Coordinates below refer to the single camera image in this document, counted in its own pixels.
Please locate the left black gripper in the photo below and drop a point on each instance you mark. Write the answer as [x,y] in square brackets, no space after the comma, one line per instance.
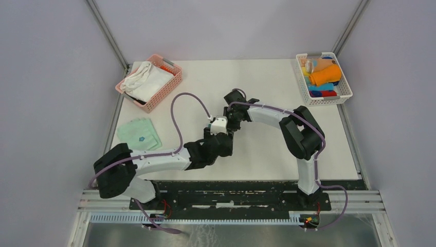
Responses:
[207,135]

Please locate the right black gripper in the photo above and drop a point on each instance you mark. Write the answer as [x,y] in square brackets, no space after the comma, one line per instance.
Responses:
[231,126]

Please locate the bright orange towel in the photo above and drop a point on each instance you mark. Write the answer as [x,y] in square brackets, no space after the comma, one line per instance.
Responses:
[330,74]

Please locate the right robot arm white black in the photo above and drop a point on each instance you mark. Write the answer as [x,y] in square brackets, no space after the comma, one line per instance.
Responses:
[302,134]

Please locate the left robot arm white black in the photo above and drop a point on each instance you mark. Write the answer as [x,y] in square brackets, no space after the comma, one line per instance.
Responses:
[118,171]

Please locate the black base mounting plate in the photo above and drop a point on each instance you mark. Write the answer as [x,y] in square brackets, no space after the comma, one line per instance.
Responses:
[233,200]

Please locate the mint green folded towel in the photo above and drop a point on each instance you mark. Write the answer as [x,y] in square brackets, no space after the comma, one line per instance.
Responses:
[139,134]

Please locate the pink plastic basket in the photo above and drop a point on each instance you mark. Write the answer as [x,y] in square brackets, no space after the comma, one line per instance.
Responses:
[158,61]

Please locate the yellow rolled towel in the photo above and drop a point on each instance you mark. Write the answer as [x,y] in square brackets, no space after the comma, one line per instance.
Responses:
[304,72]

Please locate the red blue rolled towel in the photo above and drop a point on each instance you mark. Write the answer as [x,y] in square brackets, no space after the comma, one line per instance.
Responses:
[318,94]

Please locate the red item in basket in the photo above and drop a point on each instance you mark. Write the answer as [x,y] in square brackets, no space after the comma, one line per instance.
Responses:
[166,69]

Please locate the white cloth in basket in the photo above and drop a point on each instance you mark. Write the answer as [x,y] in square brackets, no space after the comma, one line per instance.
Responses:
[146,81]

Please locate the light blue rolled towel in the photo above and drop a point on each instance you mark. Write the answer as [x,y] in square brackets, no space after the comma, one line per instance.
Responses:
[324,87]

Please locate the white plastic basket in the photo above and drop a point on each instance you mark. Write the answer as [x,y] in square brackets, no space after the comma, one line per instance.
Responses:
[342,87]

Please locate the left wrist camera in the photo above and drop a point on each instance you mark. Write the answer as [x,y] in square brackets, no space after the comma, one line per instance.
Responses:
[218,125]

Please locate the white slotted cable duct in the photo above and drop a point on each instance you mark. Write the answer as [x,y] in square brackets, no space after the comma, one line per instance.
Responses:
[139,218]

